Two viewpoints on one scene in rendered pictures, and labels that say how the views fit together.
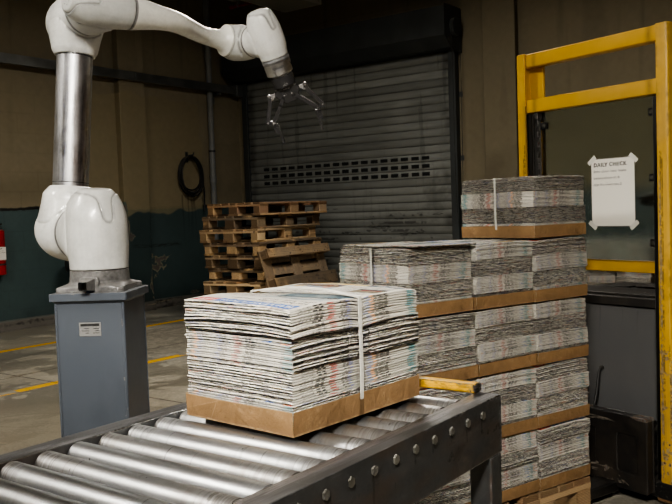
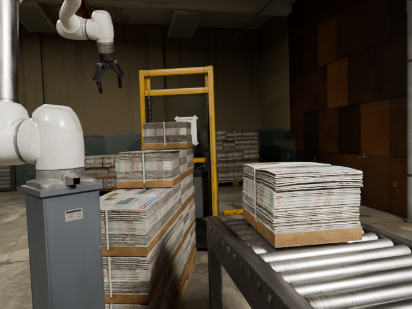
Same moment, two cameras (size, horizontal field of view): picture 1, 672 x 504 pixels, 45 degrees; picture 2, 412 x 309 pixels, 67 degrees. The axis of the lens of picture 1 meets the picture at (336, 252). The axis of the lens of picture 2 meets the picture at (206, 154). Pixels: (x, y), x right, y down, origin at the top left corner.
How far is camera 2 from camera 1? 1.57 m
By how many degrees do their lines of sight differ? 49
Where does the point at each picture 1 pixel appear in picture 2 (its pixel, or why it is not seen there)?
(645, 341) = (197, 189)
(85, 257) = (67, 158)
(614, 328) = not seen: hidden behind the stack
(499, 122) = (34, 104)
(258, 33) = (104, 24)
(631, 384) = not seen: hidden behind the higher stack
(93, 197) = (67, 111)
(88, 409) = (72, 278)
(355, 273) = (129, 167)
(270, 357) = (341, 199)
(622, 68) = (92, 87)
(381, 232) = not seen: outside the picture
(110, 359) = (89, 235)
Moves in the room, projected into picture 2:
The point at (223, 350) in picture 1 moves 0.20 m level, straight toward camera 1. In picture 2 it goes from (306, 201) to (382, 207)
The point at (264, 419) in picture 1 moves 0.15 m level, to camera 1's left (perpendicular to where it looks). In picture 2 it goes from (341, 235) to (324, 249)
